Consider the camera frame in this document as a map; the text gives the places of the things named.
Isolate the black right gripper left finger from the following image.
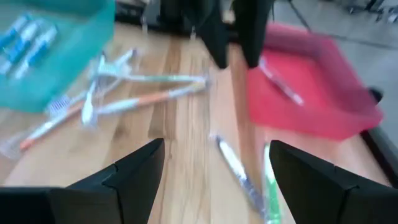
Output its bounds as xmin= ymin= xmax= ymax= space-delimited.
xmin=0 ymin=138 xmax=165 ymax=224

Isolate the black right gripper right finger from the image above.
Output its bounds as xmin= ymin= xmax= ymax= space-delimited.
xmin=269 ymin=139 xmax=398 ymax=224

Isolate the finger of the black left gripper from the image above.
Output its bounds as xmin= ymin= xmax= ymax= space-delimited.
xmin=233 ymin=0 xmax=274 ymax=68
xmin=201 ymin=24 xmax=230 ymax=70

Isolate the orange toothbrush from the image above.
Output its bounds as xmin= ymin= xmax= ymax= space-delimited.
xmin=19 ymin=102 xmax=85 ymax=151
xmin=96 ymin=81 xmax=208 ymax=115

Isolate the green translucent plastic bin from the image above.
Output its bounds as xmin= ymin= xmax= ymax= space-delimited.
xmin=0 ymin=0 xmax=116 ymax=113

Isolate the red translucent plastic bin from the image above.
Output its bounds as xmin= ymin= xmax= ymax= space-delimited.
xmin=247 ymin=23 xmax=385 ymax=141

